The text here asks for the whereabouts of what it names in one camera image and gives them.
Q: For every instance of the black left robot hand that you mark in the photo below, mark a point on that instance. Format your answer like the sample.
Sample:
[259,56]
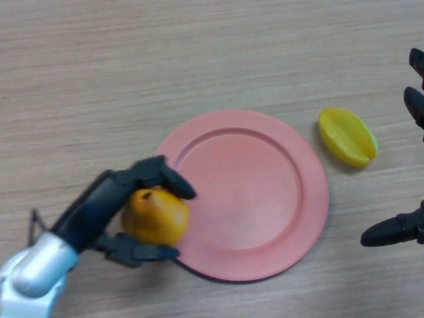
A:
[96,212]

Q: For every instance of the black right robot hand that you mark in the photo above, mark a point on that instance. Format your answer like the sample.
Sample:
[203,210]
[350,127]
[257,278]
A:
[394,232]

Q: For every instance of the yellow pear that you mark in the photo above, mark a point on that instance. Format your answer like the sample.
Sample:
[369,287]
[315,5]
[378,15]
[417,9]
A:
[159,217]

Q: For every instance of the pink round plate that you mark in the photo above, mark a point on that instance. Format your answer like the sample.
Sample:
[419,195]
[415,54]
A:
[251,195]

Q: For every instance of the yellow starfruit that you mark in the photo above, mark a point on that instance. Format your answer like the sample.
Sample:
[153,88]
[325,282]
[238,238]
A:
[348,136]

